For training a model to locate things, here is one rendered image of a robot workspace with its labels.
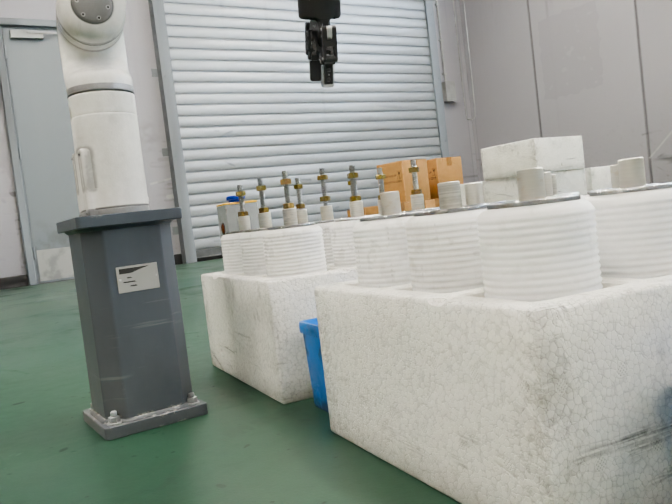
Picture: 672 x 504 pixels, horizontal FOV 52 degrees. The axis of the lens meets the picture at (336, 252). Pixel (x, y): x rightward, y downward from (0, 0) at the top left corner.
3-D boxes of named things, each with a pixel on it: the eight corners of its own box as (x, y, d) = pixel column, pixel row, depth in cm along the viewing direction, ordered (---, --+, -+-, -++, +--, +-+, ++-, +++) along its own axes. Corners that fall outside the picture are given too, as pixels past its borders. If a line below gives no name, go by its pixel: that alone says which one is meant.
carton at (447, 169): (465, 195, 522) (460, 156, 521) (440, 198, 511) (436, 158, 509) (440, 198, 548) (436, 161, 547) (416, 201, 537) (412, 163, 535)
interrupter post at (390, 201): (388, 221, 77) (385, 191, 77) (378, 222, 79) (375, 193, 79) (406, 218, 78) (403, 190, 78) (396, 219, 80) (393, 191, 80)
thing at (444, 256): (460, 411, 63) (438, 214, 62) (405, 392, 71) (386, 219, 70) (541, 389, 67) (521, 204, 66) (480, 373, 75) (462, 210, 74)
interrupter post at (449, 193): (448, 215, 66) (445, 181, 66) (435, 217, 69) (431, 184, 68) (469, 213, 67) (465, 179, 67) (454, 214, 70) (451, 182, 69)
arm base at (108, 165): (92, 216, 93) (74, 90, 92) (77, 220, 101) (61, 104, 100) (158, 209, 98) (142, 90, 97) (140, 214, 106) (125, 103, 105)
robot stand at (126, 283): (106, 441, 91) (75, 217, 89) (83, 420, 103) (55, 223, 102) (209, 413, 99) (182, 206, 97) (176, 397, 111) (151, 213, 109)
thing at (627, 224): (660, 408, 57) (639, 192, 56) (574, 388, 66) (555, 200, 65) (735, 384, 61) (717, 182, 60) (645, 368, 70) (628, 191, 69)
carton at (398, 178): (431, 199, 503) (426, 158, 501) (406, 202, 490) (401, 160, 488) (405, 202, 528) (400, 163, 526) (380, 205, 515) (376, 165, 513)
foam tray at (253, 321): (282, 405, 98) (267, 281, 97) (211, 365, 134) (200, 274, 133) (498, 353, 115) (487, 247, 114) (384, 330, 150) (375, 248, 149)
